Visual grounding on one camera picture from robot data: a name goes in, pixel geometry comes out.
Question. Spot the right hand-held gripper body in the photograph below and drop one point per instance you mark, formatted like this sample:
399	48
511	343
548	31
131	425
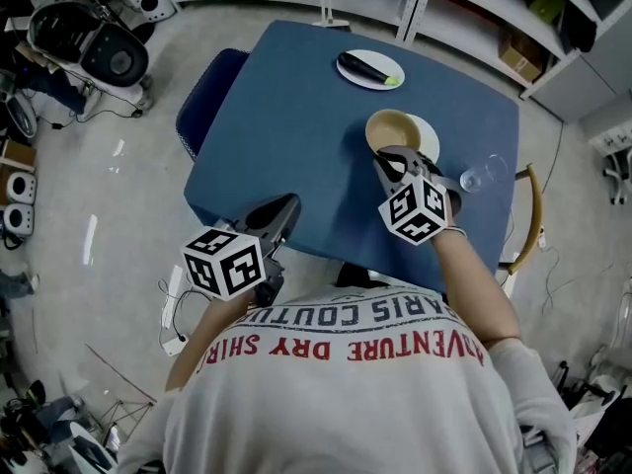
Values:
415	210

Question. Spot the clear drinking glass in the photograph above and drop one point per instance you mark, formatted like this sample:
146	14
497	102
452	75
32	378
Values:
471	180

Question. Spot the white refrigerator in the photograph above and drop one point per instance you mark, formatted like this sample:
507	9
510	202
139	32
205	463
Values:
602	82

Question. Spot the thin wrist band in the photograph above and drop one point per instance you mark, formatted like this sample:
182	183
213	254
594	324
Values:
456	231

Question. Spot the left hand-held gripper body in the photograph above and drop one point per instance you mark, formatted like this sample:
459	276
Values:
222	264

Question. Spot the cardboard box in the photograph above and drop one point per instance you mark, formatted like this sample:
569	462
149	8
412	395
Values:
521	57

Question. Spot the person's black trouser leg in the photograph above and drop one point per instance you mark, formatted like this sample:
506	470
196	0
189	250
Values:
363	277

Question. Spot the white round speaker device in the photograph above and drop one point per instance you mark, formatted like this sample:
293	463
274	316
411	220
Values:
155	3

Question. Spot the person's right forearm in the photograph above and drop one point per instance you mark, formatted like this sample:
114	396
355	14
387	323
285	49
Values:
474	289

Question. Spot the dark purple eggplant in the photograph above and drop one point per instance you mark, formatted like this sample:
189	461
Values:
365	68

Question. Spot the blue padded chair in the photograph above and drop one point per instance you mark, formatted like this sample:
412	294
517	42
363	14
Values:
207	102

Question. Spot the black and white machine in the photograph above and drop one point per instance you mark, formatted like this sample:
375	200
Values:
113	57

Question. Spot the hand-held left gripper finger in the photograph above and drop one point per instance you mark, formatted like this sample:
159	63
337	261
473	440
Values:
269	206
284	225

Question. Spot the white floor speaker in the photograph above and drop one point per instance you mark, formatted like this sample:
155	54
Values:
19	220
22	187

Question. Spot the tan bowl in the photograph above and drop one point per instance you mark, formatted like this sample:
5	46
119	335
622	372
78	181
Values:
390	129

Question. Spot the white printed shirt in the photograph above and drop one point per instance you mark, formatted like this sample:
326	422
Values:
345	403

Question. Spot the person's left forearm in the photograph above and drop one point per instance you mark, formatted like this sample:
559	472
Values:
207	343

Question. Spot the wooden curved-back chair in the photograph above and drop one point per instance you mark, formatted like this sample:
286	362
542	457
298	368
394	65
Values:
535	205

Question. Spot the white floor adapter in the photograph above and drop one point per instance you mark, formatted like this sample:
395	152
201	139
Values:
173	346

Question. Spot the green box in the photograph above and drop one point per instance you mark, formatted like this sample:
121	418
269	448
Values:
545	5

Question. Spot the white office chair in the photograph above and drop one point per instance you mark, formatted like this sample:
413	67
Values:
619	176

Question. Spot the white power strip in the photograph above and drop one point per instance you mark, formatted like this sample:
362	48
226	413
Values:
542	237

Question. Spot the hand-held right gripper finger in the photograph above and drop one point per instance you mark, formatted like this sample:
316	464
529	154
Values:
382	171
412	161

